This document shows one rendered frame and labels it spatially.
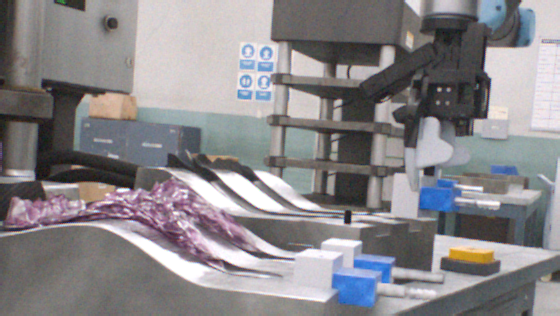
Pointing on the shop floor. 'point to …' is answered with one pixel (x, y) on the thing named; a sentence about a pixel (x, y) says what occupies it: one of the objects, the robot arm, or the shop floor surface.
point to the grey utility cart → (547, 221)
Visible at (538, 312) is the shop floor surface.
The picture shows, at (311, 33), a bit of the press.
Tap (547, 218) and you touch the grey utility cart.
